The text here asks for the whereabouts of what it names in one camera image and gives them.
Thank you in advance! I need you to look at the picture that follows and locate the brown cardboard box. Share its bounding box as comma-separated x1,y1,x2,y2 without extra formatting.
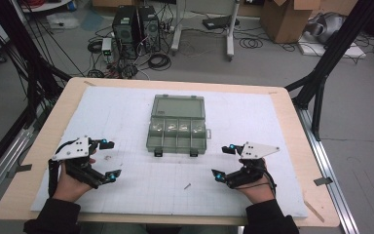
260,0,323,45

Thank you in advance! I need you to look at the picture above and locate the white stand leg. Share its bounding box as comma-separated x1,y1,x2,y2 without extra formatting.
225,0,242,62
170,0,185,56

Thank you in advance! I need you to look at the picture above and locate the small white power unit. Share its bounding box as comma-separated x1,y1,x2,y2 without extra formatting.
101,37,114,57

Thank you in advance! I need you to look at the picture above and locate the person's right hand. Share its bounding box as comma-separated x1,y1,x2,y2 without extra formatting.
237,157,277,205

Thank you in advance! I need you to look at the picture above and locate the black computer tower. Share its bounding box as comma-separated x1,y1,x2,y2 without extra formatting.
138,6,162,54
111,4,141,60

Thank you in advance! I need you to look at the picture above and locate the white flat board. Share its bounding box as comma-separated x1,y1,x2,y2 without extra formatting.
297,39,368,60

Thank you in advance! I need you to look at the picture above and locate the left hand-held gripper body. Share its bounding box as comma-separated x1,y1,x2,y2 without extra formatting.
51,136,109,190

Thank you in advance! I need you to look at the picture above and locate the coiled black cable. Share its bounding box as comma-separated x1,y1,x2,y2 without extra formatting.
239,37,265,50
87,38,104,55
147,53,172,72

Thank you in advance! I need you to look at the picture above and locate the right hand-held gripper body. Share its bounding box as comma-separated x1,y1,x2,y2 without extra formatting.
225,141,281,190

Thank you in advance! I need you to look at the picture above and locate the thin wooden strip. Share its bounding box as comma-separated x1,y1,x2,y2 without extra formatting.
303,199,326,224

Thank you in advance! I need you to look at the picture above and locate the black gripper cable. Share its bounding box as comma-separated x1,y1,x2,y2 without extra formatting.
47,139,79,198
230,168,278,199

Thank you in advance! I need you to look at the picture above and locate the white grid mat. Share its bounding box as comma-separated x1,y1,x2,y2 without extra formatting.
30,85,309,218

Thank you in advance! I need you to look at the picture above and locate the green plastic compartment box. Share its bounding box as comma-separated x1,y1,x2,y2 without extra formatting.
145,94,212,158

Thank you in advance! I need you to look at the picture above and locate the grey tape piece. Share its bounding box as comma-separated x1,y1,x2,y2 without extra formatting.
5,163,33,178
313,176,334,187

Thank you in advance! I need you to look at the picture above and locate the person's left hand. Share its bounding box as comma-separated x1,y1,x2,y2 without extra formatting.
52,157,97,203

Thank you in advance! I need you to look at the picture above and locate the flat black device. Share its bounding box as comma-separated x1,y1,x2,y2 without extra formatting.
202,15,242,31

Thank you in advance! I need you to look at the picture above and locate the grey bag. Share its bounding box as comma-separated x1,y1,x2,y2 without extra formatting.
306,12,348,45

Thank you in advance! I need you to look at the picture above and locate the aluminium rail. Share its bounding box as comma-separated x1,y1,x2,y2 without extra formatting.
0,125,36,214
295,106,360,234

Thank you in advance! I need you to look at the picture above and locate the black metal frame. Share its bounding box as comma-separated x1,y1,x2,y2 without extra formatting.
284,0,374,141
0,0,73,130

